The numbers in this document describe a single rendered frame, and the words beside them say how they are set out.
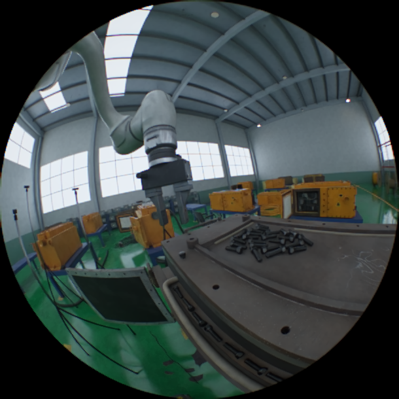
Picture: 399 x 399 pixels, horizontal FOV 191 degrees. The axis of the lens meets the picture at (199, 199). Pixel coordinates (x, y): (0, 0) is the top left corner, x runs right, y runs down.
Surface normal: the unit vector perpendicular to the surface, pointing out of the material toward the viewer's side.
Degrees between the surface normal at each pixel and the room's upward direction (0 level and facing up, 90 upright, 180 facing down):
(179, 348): 0
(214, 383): 0
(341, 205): 90
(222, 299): 0
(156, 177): 90
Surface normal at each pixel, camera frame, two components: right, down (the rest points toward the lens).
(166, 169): -0.23, 0.14
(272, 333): -0.17, -0.98
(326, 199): -0.83, 0.20
